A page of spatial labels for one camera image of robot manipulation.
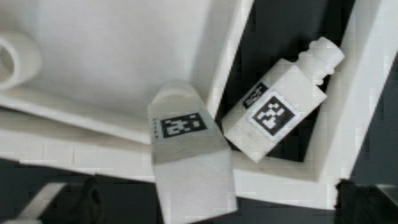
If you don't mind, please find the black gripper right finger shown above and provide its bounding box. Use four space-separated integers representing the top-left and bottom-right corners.
333 179 398 224

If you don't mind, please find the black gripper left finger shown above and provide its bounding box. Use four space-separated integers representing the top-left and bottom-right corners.
10 178 106 224

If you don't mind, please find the white table leg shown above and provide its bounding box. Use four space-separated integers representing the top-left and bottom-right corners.
147 81 237 224
221 37 344 162

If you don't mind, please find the white square tabletop panel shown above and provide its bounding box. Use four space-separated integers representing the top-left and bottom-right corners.
0 0 253 143

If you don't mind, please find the white front fence bar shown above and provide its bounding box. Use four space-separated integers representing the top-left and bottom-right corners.
0 108 154 182

